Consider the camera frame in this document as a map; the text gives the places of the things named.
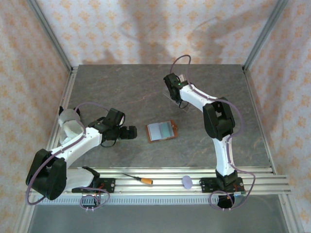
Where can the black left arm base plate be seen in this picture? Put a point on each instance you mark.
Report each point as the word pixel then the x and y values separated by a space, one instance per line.
pixel 108 184

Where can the aluminium rail frame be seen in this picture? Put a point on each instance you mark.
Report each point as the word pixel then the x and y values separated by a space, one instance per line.
pixel 165 188

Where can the brown leather card holder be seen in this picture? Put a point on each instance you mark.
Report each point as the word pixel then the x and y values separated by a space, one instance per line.
pixel 155 131

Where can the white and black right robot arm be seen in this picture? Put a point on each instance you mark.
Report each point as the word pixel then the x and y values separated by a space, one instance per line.
pixel 222 155

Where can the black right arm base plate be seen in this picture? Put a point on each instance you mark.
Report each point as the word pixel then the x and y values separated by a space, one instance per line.
pixel 206 184

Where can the aluminium side rail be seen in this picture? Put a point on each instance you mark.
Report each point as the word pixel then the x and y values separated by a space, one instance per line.
pixel 257 109
pixel 69 85

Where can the aluminium corner post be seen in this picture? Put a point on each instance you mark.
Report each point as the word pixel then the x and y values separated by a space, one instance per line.
pixel 264 31
pixel 48 31

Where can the lavender oval disc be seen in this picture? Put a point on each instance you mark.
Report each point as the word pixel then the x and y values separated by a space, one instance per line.
pixel 187 182

